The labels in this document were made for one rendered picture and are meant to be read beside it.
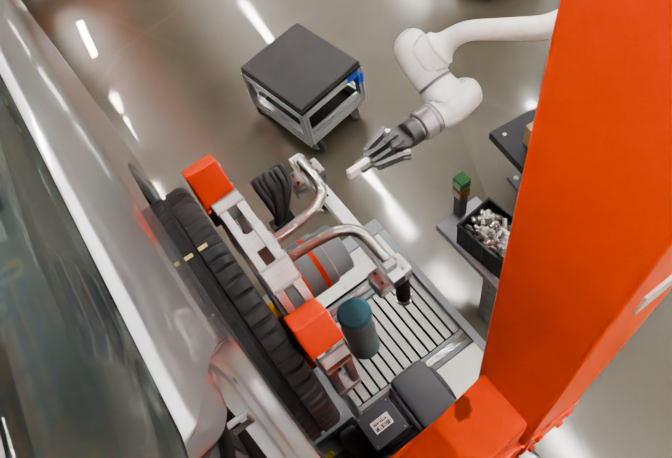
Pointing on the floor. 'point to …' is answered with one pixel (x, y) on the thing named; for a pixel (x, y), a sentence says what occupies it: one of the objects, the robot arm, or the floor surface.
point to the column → (486, 302)
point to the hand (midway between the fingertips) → (358, 168)
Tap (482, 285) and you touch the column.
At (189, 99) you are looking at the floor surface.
